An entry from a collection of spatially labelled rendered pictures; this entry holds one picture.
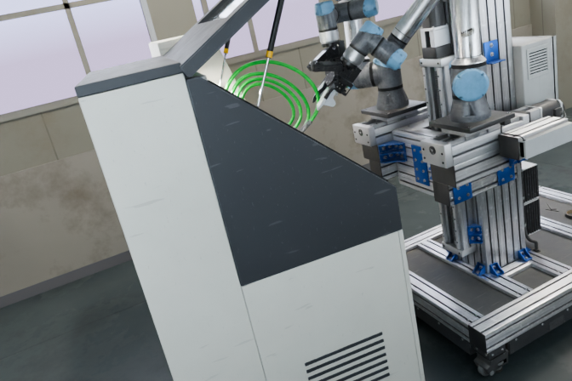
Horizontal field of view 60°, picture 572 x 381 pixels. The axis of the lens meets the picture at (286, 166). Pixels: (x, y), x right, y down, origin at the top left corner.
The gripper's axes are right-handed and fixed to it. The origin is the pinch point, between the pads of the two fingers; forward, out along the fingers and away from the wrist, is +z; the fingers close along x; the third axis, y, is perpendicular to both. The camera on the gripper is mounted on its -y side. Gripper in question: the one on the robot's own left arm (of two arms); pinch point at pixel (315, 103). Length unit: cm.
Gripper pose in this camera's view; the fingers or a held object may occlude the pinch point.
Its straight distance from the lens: 189.2
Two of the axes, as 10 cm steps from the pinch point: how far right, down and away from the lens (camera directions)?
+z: -5.4, 7.7, 3.4
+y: 8.3, 4.2, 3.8
